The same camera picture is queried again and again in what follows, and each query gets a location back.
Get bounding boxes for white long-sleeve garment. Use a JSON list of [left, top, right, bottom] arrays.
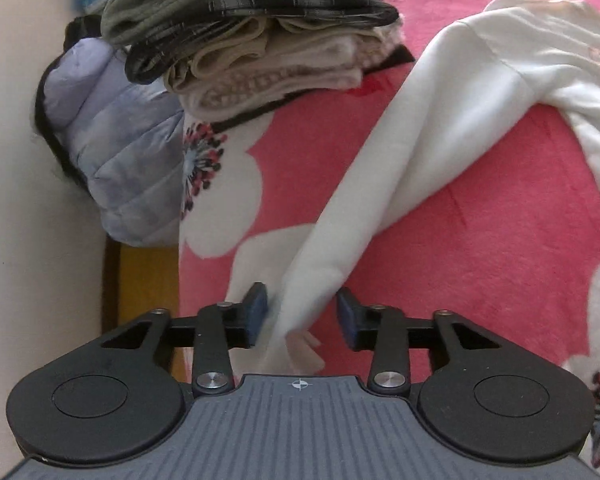
[[258, 0, 600, 374]]

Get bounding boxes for pink floral blanket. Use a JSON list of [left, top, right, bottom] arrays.
[[180, 0, 600, 473]]

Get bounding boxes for lavender quilted jacket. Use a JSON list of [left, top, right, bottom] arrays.
[[34, 38, 184, 247]]

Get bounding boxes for beige folded knit garment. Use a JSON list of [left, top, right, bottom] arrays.
[[163, 18, 404, 122]]

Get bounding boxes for dark plaid folded garment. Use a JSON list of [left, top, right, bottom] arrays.
[[124, 0, 399, 84]]

